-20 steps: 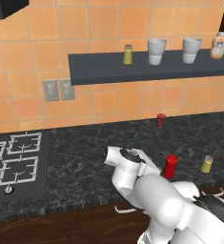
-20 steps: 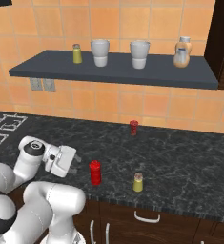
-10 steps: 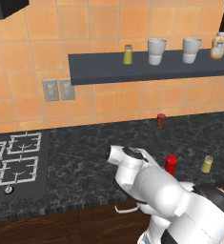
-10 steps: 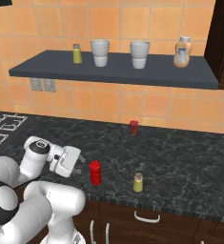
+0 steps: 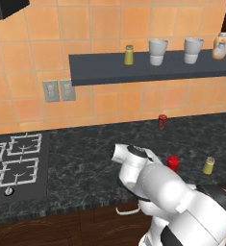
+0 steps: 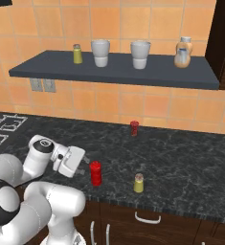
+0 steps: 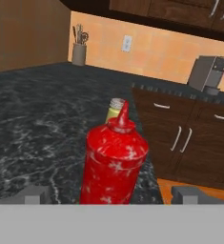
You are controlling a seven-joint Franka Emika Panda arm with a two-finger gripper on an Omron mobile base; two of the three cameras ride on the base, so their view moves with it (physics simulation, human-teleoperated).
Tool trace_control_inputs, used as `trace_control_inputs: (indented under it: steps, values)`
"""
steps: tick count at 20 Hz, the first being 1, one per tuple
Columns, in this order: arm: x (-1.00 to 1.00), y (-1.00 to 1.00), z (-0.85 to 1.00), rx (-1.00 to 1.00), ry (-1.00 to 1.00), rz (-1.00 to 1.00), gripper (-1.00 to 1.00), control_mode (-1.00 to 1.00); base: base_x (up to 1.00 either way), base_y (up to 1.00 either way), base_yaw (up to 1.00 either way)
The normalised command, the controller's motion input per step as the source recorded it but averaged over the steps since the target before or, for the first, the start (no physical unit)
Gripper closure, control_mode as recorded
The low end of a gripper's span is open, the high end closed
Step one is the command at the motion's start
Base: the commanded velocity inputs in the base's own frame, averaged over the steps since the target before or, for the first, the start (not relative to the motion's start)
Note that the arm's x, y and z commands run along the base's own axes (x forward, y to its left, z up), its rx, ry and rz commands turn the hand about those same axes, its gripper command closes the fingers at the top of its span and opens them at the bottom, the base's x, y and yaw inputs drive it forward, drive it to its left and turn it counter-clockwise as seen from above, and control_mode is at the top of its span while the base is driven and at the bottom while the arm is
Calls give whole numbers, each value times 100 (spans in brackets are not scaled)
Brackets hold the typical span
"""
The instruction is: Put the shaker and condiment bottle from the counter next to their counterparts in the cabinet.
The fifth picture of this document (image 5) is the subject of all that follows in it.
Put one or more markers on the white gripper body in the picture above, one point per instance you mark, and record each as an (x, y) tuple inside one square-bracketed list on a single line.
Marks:
[(119, 153)]

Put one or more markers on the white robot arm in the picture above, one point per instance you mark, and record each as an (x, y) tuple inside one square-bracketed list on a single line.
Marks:
[(169, 192)]

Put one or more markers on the yellow-green shaker, grey lid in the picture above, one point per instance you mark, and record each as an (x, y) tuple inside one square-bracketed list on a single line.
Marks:
[(129, 57), (208, 166)]

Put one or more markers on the tan condiment bottle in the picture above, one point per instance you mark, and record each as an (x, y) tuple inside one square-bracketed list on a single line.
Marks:
[(220, 46)]

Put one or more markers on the red can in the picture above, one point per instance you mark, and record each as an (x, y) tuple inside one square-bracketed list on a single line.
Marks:
[(162, 121)]

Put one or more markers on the dark wood drawer front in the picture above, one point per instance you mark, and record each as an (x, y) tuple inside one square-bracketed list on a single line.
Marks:
[(111, 227), (34, 232)]

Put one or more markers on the black gas hob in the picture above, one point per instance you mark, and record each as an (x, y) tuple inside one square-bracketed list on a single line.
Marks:
[(21, 166)]

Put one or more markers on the grey cup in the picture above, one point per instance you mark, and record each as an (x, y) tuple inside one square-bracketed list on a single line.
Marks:
[(157, 51), (192, 49)]

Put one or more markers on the silver hob knob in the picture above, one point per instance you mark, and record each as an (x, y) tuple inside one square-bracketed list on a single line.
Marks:
[(9, 191)]

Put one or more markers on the black range hood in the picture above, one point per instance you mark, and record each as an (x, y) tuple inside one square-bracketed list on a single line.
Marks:
[(4, 7)]

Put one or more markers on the grey wall outlet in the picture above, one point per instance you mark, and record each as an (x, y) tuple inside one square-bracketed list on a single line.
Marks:
[(67, 90), (51, 91)]

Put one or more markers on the dark grey wall shelf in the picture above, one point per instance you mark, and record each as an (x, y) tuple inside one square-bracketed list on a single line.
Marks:
[(117, 68)]

